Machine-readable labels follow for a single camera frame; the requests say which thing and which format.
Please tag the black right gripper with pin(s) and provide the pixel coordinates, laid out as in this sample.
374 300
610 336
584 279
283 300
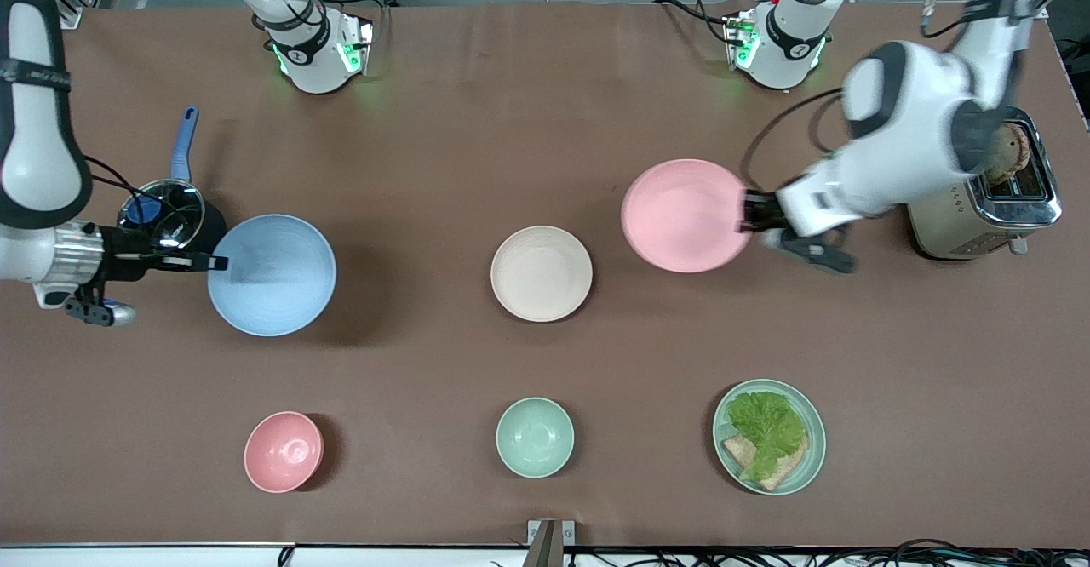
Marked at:
128 258

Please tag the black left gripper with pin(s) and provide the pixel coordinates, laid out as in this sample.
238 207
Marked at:
760 212

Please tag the wide pink bowl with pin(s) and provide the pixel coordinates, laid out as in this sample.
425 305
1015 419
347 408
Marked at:
681 216

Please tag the wide blue bowl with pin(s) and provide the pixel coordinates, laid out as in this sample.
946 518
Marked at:
277 282

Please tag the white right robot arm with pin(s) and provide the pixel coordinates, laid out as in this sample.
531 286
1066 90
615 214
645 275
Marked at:
34 167

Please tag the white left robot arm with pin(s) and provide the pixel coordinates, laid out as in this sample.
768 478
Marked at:
903 124

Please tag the glass lid with blue knob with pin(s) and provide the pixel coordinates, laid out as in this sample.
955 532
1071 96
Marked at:
145 209

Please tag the small pink bowl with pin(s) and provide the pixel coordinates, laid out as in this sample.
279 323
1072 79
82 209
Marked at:
283 452

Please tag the wide beige bowl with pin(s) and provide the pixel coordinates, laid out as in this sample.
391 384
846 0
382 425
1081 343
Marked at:
542 274

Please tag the green lettuce leaf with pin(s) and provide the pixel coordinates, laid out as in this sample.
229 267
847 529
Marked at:
766 426

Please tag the cream and chrome toaster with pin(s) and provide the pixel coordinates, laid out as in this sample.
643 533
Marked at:
962 222

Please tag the pale green plate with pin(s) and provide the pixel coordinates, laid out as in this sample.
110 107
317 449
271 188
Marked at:
813 452

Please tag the brown bread slice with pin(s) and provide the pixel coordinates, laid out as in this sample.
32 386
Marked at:
788 473

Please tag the toast slice in toaster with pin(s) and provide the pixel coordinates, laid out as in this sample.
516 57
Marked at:
1013 154

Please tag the small green bowl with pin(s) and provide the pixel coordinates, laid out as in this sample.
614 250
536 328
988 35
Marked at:
535 437

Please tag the grey metal bracket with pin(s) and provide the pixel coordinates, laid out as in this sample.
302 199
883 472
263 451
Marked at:
550 541

